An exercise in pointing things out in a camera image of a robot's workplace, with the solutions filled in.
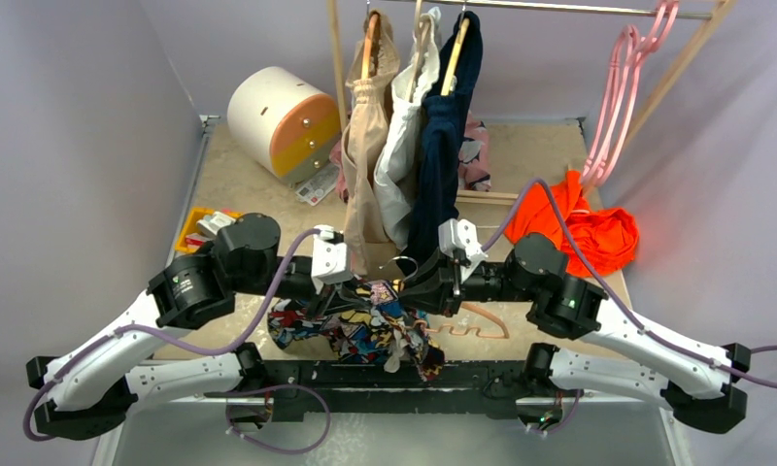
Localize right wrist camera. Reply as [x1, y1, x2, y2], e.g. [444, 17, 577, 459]
[438, 218, 488, 268]

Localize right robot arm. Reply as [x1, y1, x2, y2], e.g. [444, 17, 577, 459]
[399, 234, 751, 434]

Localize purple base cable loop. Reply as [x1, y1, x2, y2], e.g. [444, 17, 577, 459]
[223, 382, 336, 455]

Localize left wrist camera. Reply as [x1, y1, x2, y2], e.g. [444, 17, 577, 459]
[311, 225, 355, 291]

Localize beige hanging shorts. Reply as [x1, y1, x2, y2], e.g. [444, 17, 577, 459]
[341, 9, 400, 277]

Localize yellow plastic bin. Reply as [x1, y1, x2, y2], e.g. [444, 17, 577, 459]
[174, 207, 242, 253]

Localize pink patterned garment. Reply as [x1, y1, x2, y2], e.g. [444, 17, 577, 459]
[458, 113, 491, 192]

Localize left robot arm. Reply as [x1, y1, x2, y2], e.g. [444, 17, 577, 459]
[22, 213, 354, 442]

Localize white hanging shorts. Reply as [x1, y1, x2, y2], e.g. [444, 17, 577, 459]
[373, 7, 442, 250]

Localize colourful comic print shorts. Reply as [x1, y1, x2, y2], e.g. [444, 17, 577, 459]
[266, 281, 446, 382]

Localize wooden hanger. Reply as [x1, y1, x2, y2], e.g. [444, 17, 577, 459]
[378, 255, 512, 342]

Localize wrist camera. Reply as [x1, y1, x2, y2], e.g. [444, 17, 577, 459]
[438, 218, 488, 268]
[311, 225, 355, 291]

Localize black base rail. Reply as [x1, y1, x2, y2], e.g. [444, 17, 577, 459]
[261, 360, 557, 421]

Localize orange garment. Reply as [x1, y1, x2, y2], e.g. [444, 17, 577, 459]
[504, 171, 640, 278]

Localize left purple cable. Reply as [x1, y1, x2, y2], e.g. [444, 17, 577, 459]
[21, 228, 322, 444]

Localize navy hanging shorts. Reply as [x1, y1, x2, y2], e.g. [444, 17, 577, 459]
[398, 10, 484, 275]

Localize white round drawer cabinet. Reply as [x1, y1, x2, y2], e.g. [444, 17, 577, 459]
[226, 66, 342, 185]

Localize paper label card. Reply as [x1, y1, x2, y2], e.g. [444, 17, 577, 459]
[295, 163, 340, 206]

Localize wooden clothes rack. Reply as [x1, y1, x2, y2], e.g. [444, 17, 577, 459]
[325, 0, 738, 207]

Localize pink plastic hanger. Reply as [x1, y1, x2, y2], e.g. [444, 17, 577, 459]
[580, 1, 680, 189]

